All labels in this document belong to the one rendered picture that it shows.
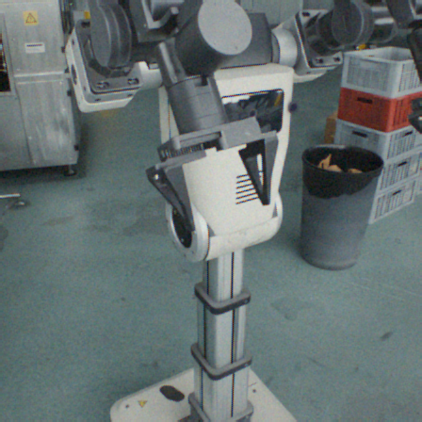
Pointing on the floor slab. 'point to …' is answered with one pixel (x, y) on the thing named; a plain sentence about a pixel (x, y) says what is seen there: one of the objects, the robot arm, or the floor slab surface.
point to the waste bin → (336, 203)
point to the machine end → (38, 87)
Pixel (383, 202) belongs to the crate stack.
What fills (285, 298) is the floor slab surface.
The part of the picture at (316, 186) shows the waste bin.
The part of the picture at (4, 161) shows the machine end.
